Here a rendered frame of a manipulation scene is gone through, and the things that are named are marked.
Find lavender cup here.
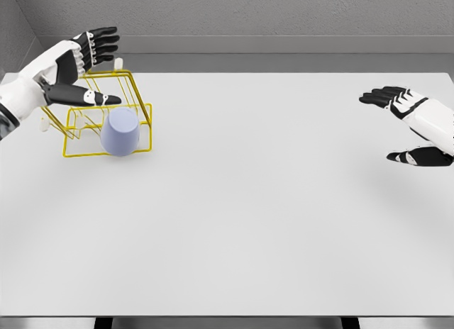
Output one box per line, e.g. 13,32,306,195
100,107,140,157

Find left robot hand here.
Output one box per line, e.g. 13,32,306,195
18,26,123,108

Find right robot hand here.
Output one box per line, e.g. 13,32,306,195
358,86,454,168

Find yellow wire cup holder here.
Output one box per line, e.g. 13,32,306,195
39,57,154,158

